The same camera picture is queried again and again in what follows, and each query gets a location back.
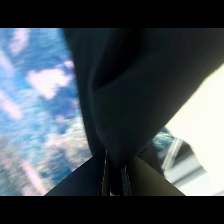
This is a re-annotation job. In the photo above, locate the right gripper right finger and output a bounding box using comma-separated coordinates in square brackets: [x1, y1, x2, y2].
[121, 153, 186, 197]

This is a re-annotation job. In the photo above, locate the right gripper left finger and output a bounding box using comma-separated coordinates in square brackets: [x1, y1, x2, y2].
[45, 151, 112, 197]

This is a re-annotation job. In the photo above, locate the black garment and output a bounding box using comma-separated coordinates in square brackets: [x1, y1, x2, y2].
[63, 27, 224, 168]

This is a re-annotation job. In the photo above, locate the silver frame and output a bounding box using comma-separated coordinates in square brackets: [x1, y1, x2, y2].
[161, 138, 208, 184]

